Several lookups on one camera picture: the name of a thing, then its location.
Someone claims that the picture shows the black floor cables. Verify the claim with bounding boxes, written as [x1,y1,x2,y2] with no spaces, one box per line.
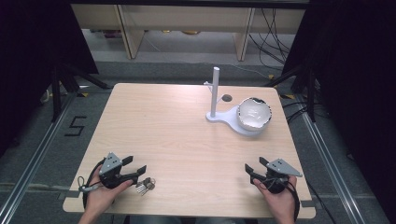
[247,8,295,71]

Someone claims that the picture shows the person's right hand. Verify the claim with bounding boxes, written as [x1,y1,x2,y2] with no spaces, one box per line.
[252,175,299,218]

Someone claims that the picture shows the white stand with post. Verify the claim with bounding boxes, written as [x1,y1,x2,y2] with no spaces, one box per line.
[203,66,269,137]

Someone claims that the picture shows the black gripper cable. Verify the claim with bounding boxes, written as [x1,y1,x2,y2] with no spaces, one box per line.
[81,158,107,210]
[288,180,302,222]

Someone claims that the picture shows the grey cord loop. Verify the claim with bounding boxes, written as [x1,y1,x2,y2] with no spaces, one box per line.
[77,175,104,194]

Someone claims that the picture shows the person's left hand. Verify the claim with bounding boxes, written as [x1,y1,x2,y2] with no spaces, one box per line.
[83,164,134,217]

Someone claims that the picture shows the metal floor rail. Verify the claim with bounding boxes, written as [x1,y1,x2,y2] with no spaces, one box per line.
[0,92,78,224]
[299,106,366,224]

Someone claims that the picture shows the black metal stand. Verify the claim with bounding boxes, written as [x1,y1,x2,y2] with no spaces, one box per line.
[263,64,318,123]
[50,61,110,123]

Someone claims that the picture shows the person's legs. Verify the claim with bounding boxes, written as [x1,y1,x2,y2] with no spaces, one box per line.
[123,215,260,224]

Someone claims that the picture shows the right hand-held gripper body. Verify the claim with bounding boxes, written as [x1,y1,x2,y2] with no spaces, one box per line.
[261,158,304,195]

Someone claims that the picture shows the black curtain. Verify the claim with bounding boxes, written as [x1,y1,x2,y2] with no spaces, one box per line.
[0,0,100,158]
[281,0,396,218]

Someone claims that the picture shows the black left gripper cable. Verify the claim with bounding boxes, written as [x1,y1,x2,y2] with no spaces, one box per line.
[81,158,107,210]

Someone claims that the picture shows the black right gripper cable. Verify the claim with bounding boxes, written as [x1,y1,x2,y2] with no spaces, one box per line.
[288,180,302,222]

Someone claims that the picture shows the bunch of silver keys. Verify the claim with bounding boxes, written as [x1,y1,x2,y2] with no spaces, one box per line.
[135,176,157,197]

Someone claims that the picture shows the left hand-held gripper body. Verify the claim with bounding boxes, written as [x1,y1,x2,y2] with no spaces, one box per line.
[98,151,140,190]

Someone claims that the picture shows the light wooden desk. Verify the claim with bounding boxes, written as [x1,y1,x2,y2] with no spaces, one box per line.
[70,3,306,63]

